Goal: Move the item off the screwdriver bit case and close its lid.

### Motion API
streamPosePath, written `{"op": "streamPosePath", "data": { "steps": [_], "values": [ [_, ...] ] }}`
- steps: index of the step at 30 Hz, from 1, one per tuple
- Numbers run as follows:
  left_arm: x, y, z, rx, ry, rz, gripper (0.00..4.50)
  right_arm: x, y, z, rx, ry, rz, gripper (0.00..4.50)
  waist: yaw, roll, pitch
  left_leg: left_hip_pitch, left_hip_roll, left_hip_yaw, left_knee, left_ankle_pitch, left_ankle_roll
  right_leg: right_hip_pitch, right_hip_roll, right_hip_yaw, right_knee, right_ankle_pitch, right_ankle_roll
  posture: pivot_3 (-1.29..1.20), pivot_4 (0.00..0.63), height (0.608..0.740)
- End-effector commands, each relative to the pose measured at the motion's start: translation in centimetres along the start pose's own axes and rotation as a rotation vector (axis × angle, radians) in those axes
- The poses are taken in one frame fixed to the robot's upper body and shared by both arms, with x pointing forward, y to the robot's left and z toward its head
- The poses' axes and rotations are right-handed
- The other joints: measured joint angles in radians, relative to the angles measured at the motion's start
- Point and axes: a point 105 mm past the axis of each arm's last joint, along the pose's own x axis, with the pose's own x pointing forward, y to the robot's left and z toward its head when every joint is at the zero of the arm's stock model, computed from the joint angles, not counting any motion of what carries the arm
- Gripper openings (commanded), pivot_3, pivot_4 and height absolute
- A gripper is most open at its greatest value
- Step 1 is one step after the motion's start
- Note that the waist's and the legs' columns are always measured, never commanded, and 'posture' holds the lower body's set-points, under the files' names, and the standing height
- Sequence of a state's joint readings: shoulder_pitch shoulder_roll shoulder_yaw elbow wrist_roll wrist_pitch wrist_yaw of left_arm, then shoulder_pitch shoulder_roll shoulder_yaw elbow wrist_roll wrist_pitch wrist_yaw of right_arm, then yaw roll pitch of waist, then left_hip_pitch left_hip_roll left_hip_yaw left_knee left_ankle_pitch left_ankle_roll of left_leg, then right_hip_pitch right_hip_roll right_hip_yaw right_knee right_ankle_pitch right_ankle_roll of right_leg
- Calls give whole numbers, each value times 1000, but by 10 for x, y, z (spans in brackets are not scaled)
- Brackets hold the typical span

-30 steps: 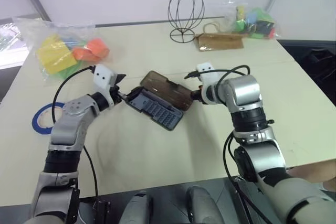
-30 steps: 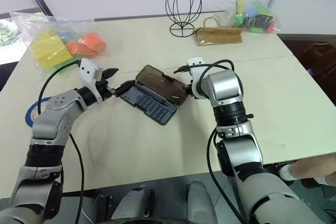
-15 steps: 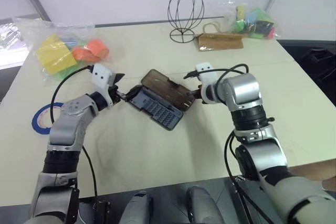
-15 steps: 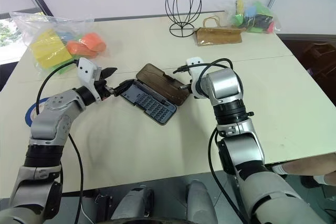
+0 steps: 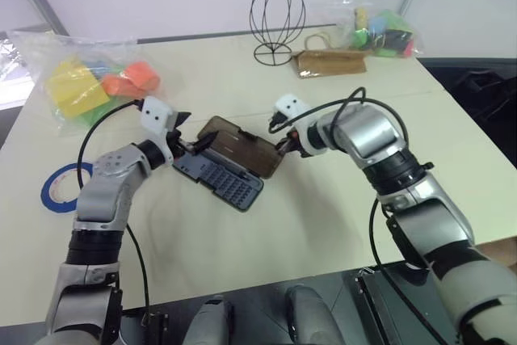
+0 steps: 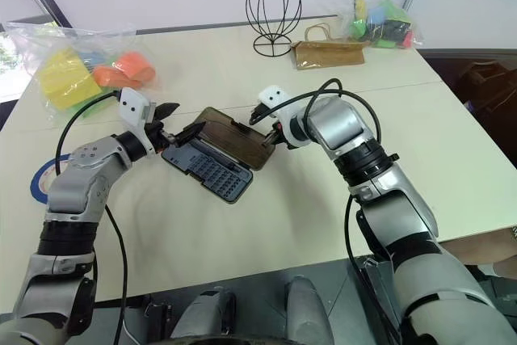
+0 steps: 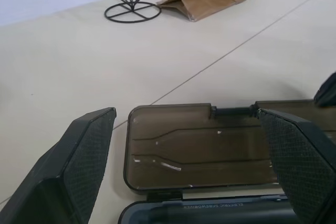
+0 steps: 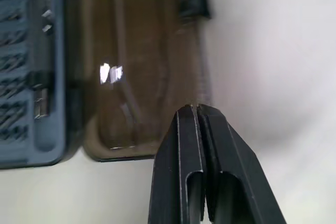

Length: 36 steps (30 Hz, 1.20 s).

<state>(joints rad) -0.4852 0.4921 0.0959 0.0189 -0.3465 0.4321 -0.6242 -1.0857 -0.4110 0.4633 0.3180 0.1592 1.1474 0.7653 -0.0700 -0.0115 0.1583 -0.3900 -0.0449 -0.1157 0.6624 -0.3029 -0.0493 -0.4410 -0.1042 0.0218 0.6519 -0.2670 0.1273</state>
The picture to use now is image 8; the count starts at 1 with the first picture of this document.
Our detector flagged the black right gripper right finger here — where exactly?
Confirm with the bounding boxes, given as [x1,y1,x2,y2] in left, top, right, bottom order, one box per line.
[196,105,287,224]

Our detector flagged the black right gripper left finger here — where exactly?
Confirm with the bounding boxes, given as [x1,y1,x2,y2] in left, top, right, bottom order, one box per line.
[148,104,208,224]

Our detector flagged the silver bit extension adapter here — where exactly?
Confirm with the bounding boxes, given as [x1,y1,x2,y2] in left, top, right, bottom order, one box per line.
[30,71,52,119]

